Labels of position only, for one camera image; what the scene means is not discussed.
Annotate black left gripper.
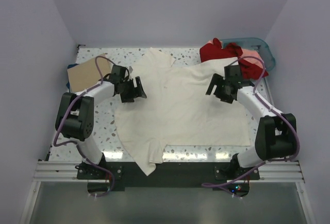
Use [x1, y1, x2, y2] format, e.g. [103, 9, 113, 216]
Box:
[120, 76, 146, 103]

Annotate cream white t-shirt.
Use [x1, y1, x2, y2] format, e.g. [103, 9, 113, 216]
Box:
[114, 48, 250, 175]

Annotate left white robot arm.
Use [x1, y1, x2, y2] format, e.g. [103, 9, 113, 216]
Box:
[53, 65, 147, 179]

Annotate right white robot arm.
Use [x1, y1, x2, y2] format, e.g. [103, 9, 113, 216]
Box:
[206, 65, 299, 179]

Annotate red t-shirt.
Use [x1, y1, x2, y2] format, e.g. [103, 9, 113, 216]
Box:
[200, 38, 269, 80]

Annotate pink t-shirt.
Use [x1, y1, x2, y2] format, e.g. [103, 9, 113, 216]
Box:
[240, 48, 263, 70]

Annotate teal plastic basket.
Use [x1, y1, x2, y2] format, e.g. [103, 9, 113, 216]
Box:
[220, 37, 276, 72]

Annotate folded tan t-shirt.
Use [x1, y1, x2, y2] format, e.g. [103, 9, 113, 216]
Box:
[67, 54, 112, 93]

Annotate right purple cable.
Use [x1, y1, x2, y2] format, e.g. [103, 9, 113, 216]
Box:
[201, 56, 301, 193]

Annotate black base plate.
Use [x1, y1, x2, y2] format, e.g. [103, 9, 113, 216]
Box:
[75, 161, 260, 197]

